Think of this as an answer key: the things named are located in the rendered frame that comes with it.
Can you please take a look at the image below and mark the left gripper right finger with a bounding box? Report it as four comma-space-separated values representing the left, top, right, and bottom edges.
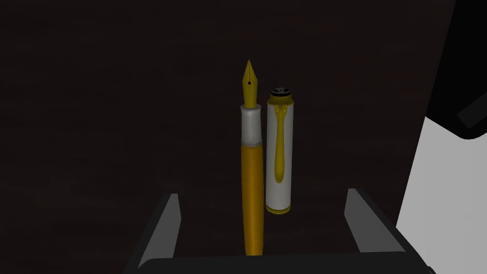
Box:
344, 188, 417, 254

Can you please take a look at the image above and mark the white and yellow pen cap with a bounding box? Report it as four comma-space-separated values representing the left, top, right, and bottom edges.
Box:
265, 87, 295, 215

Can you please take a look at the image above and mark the yellow and white fountain pen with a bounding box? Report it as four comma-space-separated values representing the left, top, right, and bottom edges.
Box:
240, 59, 265, 256

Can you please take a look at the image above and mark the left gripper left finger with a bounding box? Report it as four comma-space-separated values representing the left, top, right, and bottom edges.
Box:
127, 193, 183, 269

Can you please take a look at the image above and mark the dark brown wooden table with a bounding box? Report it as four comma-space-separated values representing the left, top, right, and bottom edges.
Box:
0, 0, 457, 274

